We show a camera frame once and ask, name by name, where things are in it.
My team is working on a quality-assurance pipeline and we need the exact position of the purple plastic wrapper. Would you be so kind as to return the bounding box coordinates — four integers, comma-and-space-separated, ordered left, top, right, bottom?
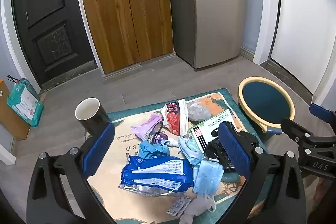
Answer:
131, 113, 164, 141

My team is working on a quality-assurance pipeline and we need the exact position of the teal diaper pack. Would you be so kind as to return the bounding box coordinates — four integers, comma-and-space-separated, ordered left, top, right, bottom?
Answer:
7, 78, 44, 127

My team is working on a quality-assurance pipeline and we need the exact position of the white green black box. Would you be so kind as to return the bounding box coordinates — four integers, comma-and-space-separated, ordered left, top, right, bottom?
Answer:
188, 109, 238, 153

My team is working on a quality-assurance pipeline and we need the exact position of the purple capped small bottle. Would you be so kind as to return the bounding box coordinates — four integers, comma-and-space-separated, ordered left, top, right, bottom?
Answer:
150, 132, 179, 148

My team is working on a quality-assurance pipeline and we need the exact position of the blue wet wipes packet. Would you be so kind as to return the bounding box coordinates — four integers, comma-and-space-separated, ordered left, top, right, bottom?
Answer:
119, 156, 195, 195

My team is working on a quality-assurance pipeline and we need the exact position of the cardboard box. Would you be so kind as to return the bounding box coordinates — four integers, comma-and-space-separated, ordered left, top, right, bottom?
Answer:
0, 80, 30, 140

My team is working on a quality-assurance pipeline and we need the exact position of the grey crumpled plastic bag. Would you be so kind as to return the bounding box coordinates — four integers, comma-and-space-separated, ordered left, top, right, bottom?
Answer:
187, 102, 210, 122

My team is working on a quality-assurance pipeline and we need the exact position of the white tissue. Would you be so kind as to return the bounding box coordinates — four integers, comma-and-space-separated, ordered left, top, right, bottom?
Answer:
181, 194, 216, 224

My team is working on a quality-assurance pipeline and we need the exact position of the white door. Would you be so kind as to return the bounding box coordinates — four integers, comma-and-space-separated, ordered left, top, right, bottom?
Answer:
270, 0, 336, 94

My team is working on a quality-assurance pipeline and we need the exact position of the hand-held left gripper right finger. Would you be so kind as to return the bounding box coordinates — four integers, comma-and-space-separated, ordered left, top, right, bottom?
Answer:
218, 121, 307, 224

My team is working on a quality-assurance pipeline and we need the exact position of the black cup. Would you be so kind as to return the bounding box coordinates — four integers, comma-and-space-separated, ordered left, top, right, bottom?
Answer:
75, 98, 111, 136

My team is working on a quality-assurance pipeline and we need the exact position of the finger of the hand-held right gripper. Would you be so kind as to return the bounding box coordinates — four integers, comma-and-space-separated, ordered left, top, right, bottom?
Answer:
309, 103, 336, 123
280, 118, 315, 146

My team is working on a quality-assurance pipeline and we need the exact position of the dark entrance door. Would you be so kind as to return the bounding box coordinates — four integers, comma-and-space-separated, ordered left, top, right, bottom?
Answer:
12, 0, 96, 88

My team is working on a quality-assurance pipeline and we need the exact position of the wooden cabinet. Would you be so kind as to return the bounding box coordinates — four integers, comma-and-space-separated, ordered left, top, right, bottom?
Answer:
78, 0, 174, 75

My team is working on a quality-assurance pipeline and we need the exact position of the white printed packet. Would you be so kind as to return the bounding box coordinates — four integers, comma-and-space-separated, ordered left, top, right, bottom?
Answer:
167, 196, 192, 216

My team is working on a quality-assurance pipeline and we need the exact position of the grey refrigerator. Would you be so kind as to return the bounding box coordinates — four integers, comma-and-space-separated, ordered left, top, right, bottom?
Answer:
165, 0, 247, 69

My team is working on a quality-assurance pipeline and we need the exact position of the black plastic bag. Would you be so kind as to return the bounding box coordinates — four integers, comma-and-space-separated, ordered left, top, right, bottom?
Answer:
205, 122, 259, 172

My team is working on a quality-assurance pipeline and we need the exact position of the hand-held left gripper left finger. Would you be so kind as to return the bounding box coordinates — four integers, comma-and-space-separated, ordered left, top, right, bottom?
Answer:
26, 123, 116, 224

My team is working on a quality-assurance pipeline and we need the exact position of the red and white snack packet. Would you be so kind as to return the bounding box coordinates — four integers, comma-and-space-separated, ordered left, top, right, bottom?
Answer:
161, 99, 189, 135

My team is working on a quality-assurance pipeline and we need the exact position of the blue face mask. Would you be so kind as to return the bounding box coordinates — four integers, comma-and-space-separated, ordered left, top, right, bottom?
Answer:
193, 160, 223, 194
178, 136, 204, 165

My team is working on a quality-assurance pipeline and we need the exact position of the blue and yellow trash bin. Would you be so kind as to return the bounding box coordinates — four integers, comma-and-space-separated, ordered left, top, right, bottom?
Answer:
238, 76, 295, 143

